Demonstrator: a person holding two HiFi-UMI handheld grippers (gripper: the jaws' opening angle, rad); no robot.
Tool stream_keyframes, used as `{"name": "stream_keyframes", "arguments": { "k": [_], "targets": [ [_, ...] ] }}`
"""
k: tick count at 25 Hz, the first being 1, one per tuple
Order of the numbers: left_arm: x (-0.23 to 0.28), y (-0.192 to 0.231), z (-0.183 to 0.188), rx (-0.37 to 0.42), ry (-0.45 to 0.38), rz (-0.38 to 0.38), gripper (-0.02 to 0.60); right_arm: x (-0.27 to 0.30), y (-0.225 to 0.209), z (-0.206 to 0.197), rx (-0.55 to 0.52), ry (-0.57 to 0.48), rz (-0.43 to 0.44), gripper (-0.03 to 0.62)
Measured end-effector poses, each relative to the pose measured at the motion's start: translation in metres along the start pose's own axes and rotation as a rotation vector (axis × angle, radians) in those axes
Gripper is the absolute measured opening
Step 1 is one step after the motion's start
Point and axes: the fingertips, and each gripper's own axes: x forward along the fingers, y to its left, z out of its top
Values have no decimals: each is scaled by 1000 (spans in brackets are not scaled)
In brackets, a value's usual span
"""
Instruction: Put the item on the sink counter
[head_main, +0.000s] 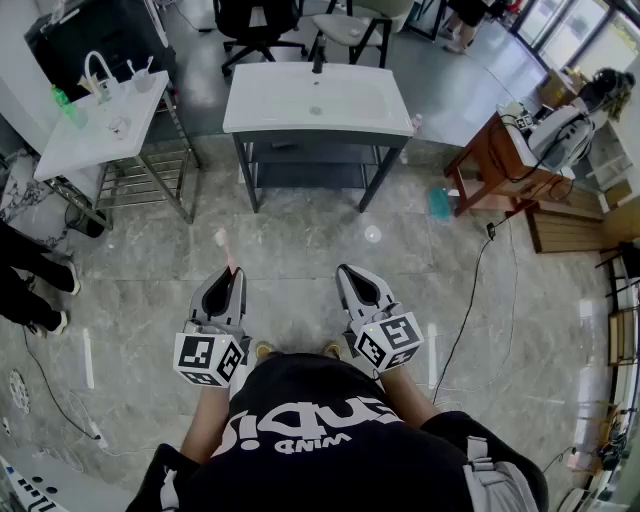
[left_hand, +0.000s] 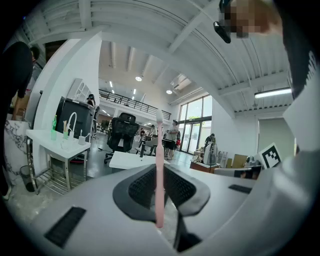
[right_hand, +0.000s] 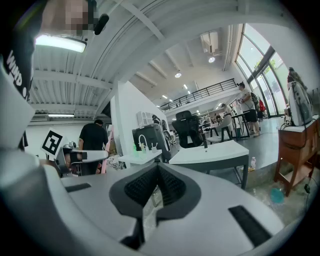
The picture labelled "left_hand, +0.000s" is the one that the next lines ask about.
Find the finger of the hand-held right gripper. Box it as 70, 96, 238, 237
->
213, 166, 252, 177

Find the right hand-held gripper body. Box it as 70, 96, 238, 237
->
233, 142, 283, 180

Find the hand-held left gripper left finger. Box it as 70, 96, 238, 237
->
27, 163, 179, 256

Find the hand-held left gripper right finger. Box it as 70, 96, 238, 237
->
163, 149, 320, 256

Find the pink toothbrush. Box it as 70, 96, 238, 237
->
154, 108, 166, 229

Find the flat cardboard sheet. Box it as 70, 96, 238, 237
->
226, 153, 249, 169

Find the white rounded appliance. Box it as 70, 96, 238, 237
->
203, 141, 219, 166

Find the brown wooden cabinet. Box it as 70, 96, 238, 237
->
189, 161, 221, 174

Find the glass door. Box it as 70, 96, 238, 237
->
178, 94, 213, 155

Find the ceiling tube light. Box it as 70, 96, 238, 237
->
254, 87, 293, 99

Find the beige chair with black legs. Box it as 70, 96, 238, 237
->
134, 136, 161, 157

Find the black mesh waste bin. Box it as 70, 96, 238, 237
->
19, 165, 36, 193

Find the white curved faucet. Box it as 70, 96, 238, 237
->
66, 111, 78, 141

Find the black office chair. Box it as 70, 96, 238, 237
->
104, 112, 140, 165

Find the green plastic bottle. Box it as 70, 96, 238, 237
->
50, 114, 58, 141

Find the black printed t-shirt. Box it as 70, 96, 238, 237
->
273, 0, 320, 153

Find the black cabinet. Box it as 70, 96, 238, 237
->
55, 97, 95, 143

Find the ceiling air conditioner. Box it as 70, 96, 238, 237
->
170, 73, 193, 91

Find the white marble counter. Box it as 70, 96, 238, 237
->
3, 119, 35, 187

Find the black mezzanine railing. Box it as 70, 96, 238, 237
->
99, 89, 172, 121

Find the white panel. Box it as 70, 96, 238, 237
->
66, 77, 93, 101

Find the cardboard box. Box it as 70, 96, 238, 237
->
11, 91, 31, 121

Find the black head-mounted camera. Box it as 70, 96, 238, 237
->
212, 21, 232, 45

